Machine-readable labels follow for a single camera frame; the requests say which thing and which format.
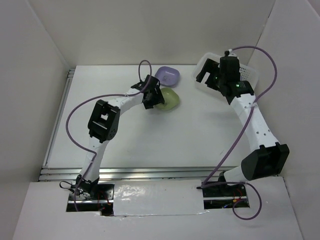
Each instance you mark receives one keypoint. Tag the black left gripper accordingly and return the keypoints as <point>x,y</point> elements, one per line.
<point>158,98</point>

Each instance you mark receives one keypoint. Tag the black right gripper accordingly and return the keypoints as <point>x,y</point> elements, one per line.
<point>211,66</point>

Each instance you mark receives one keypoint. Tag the green panda plate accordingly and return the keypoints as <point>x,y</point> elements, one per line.
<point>171,99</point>

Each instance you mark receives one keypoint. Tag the purple panda plate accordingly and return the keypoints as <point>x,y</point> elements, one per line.
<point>167,76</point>

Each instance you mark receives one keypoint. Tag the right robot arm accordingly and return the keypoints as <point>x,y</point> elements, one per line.
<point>268,156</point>

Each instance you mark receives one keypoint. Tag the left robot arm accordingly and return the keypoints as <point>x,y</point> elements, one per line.
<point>103,126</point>

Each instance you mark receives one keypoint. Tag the white plastic bin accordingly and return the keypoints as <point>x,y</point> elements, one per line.
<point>246,74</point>

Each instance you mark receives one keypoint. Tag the white foil cover sheet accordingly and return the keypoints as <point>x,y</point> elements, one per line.
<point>158,198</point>

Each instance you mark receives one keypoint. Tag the aluminium table edge rail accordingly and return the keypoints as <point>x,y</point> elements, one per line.
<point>128,173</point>

